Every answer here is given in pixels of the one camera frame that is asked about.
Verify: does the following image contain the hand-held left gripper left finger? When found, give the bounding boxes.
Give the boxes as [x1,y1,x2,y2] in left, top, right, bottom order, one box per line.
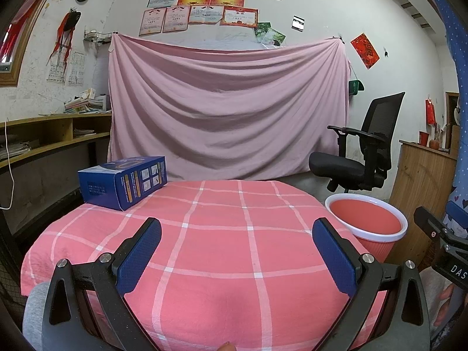
[41,217,162,351]

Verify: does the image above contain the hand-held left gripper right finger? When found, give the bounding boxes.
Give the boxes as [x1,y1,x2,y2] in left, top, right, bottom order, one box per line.
[312,217,431,351]

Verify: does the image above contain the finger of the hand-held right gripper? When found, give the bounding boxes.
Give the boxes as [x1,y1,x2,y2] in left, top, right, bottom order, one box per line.
[445,201,468,225]
[413,207,445,242]

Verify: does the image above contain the red bin with white rim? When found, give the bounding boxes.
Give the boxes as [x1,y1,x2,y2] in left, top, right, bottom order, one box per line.
[324,194,408,264]

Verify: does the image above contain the person's right hand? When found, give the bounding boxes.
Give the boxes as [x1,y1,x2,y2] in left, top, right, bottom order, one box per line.
[433,284,458,328]

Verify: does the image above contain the person's grey trouser leg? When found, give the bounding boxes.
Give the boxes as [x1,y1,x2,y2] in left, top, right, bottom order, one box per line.
[23,281,52,351]
[419,269,456,300]

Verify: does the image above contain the pink checked tablecloth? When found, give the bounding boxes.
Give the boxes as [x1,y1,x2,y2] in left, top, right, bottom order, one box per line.
[20,179,388,351]

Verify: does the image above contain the blue cardboard box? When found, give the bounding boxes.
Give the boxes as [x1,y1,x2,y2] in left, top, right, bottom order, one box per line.
[78,156,168,211]

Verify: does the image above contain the black office chair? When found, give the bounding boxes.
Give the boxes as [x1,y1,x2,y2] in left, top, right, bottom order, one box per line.
[308,92,406,193]

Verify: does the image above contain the red hanging ornament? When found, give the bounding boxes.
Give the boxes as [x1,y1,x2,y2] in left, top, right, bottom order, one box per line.
[425,95,437,125]

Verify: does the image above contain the wooden shelf desk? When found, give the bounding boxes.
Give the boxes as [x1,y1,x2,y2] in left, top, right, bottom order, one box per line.
[0,113,112,235]

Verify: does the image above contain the stack of books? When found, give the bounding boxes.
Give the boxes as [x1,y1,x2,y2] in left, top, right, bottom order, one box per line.
[64,88,111,115]

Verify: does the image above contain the pink hanging sheet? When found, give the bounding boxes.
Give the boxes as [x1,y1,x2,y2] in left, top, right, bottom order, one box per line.
[107,33,352,181]

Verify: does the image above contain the green photo print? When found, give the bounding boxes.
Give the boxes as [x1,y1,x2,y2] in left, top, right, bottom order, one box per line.
[263,28,286,46]
[255,22,272,42]

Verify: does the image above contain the red window cloth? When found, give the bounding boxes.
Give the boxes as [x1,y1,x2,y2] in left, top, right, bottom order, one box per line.
[0,5,33,63]

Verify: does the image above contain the brown wooden frame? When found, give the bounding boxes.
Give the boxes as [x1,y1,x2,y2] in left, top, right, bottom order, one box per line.
[444,91,460,150]

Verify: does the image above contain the white cable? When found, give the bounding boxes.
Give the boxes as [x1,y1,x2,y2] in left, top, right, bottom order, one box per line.
[0,119,15,210]

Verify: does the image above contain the red paper wall hanging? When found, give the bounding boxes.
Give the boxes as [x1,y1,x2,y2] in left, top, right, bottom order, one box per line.
[350,33,380,69]

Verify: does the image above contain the wall calendar sheets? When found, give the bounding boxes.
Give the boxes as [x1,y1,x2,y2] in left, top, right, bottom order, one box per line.
[47,52,86,86]

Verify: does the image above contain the wire wall rack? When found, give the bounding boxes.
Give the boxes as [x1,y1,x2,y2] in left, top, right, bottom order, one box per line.
[82,31,112,44]

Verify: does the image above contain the wooden window frame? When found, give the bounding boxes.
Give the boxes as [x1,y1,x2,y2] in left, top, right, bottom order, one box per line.
[0,0,64,87]

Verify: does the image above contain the red tassel wall decoration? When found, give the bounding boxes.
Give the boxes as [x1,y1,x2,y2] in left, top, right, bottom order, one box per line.
[47,7,82,66]

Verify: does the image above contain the group of wall certificates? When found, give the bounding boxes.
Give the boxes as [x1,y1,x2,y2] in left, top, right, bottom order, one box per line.
[138,0,284,37]

